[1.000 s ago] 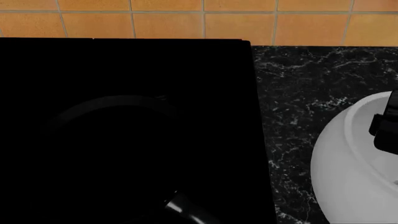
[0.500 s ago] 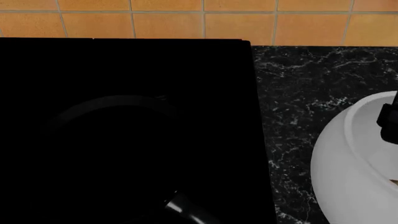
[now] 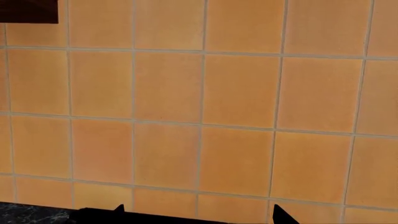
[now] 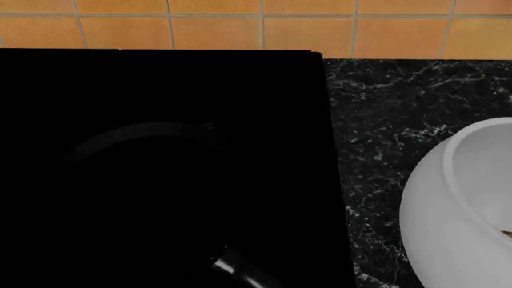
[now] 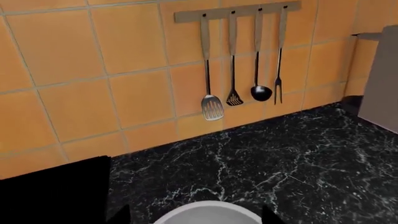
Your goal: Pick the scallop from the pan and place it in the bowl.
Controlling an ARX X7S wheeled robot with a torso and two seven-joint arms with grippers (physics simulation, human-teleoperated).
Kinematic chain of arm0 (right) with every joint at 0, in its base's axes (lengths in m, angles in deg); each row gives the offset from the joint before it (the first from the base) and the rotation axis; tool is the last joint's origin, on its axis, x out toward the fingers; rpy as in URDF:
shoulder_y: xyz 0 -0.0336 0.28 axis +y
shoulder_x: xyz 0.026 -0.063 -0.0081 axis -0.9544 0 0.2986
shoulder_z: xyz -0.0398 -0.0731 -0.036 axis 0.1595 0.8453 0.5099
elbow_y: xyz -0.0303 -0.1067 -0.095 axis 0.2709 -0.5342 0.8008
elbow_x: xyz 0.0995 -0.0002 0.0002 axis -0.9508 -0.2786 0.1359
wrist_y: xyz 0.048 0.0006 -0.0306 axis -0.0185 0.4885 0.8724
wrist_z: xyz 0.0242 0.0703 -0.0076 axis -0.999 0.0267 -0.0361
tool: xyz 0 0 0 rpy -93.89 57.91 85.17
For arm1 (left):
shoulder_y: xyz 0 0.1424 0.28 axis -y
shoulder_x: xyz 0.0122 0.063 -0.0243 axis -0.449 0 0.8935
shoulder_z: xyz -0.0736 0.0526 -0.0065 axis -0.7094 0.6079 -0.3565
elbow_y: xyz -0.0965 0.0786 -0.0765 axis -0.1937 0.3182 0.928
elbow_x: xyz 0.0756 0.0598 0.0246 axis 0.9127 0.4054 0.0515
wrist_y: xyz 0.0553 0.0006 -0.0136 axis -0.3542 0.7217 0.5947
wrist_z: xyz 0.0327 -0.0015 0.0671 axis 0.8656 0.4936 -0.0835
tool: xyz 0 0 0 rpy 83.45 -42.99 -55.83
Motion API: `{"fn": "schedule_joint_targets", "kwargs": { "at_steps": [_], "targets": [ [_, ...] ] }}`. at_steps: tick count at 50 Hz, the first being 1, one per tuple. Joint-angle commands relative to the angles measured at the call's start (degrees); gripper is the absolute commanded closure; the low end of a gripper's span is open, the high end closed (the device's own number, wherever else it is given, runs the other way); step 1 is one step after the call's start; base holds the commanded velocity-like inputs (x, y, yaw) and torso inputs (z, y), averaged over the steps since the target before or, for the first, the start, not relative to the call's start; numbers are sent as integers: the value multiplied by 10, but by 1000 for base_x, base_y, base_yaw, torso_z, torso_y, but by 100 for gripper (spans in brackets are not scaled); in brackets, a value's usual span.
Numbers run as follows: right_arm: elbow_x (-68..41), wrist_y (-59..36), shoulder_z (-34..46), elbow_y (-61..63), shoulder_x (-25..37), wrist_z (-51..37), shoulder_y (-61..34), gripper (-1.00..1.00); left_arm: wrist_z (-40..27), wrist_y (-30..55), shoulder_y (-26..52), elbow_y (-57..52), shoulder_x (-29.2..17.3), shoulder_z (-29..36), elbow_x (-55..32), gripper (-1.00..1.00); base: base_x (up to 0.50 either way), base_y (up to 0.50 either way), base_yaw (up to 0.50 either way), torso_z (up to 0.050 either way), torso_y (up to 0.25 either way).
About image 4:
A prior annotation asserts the white ceramic bowl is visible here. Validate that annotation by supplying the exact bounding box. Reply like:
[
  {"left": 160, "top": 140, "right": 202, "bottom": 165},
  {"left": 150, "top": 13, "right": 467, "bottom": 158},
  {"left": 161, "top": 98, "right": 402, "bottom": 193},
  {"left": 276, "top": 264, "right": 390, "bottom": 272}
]
[{"left": 398, "top": 116, "right": 512, "bottom": 288}]

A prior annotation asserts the black glass cooktop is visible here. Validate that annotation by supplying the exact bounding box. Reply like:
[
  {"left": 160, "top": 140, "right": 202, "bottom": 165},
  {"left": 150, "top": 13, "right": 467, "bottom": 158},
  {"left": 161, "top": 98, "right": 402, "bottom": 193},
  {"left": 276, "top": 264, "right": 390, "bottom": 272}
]
[{"left": 0, "top": 47, "right": 358, "bottom": 288}]

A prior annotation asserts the black frying pan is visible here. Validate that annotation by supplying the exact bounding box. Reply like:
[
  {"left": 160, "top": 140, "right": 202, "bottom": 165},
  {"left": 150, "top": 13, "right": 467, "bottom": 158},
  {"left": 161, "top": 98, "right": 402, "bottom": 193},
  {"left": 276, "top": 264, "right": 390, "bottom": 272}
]
[{"left": 50, "top": 121, "right": 281, "bottom": 288}]

